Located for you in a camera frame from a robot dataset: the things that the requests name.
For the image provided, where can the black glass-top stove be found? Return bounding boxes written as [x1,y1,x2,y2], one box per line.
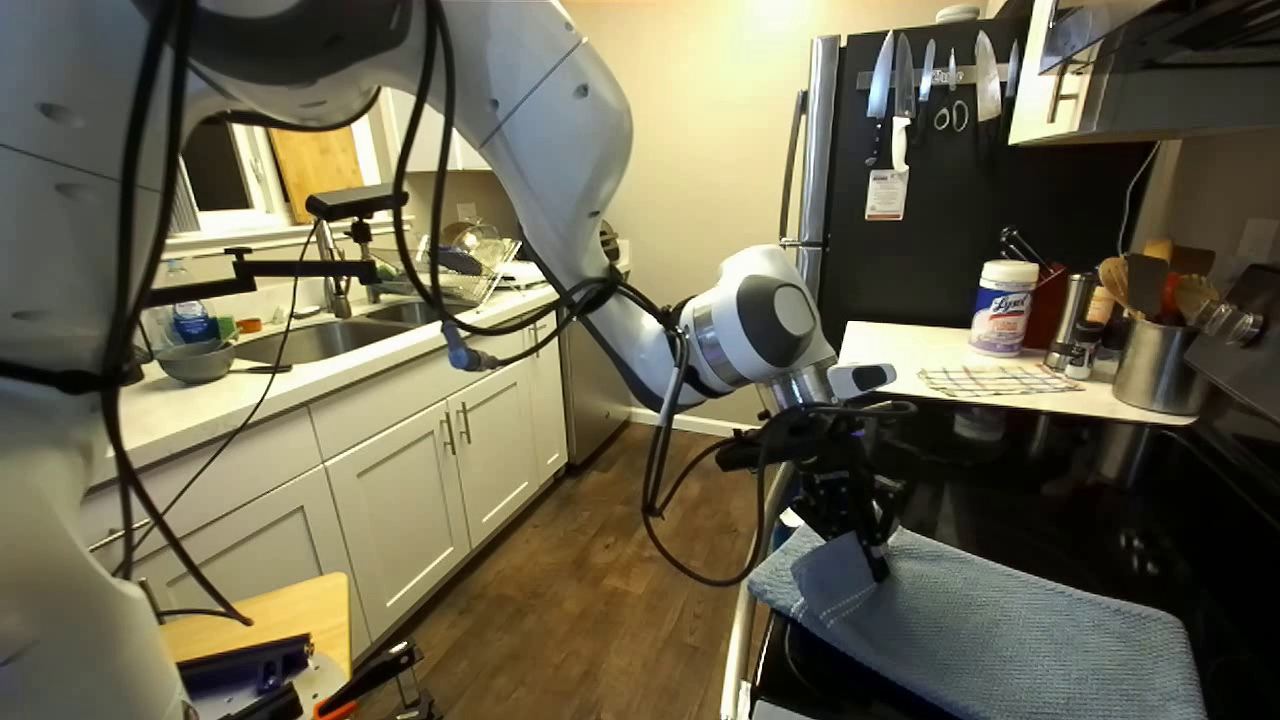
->
[746,394,1280,720]

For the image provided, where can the grey bowl on counter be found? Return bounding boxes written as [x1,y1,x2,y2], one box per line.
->
[159,340,234,383]

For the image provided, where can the wooden board with tools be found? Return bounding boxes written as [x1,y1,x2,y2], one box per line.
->
[159,573,414,720]

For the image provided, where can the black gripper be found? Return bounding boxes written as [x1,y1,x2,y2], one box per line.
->
[716,398,898,583]

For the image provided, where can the steel utensil crock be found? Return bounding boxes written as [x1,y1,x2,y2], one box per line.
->
[1112,317,1206,417]

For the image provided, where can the steel kitchen sink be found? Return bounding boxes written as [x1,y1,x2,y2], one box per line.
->
[231,299,438,369]

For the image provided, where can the white lower kitchen cabinets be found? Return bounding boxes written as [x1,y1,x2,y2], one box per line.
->
[78,332,565,647]

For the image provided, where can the white wipes canister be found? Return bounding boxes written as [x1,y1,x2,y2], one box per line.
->
[972,259,1041,350]

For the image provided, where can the black refrigerator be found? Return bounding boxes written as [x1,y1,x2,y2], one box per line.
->
[785,21,1145,350]

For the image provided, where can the white patterned trivet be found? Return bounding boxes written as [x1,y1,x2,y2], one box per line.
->
[916,363,1079,394]

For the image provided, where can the wooden cutting board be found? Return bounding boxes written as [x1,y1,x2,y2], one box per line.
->
[269,126,359,220]

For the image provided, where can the light blue towel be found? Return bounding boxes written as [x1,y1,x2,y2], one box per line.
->
[746,529,1206,720]

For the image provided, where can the black camera on stand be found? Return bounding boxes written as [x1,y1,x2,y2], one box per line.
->
[302,185,408,220]

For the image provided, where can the white upper cabinet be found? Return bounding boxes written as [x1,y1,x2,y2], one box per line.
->
[1007,0,1280,142]

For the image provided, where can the white paper on fridge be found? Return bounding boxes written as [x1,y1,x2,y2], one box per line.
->
[862,169,907,220]

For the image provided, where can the steel dishwasher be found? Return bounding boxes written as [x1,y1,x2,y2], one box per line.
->
[561,324,626,466]

